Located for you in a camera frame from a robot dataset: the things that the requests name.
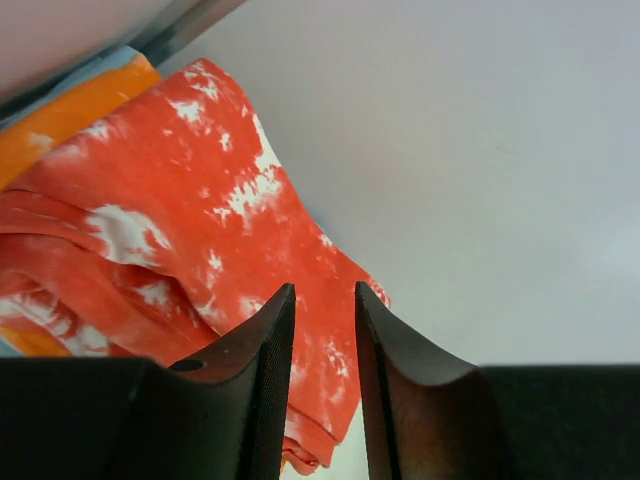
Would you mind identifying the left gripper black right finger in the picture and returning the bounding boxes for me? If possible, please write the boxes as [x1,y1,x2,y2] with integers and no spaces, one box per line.
[355,282,639,479]

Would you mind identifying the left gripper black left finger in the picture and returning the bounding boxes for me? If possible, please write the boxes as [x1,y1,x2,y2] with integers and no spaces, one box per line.
[1,284,296,479]

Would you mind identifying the red white tie-dye trousers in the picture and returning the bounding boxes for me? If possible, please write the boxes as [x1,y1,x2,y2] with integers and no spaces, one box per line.
[1,58,370,475]

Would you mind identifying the folded orange tie-dye trousers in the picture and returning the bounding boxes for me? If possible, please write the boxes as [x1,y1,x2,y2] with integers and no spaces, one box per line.
[1,47,161,186]

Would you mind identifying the folded light blue trousers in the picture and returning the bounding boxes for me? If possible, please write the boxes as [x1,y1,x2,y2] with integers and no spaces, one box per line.
[1,45,140,127]

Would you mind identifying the left corner aluminium post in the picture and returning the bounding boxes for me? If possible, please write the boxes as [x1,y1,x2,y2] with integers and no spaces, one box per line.
[129,0,245,66]

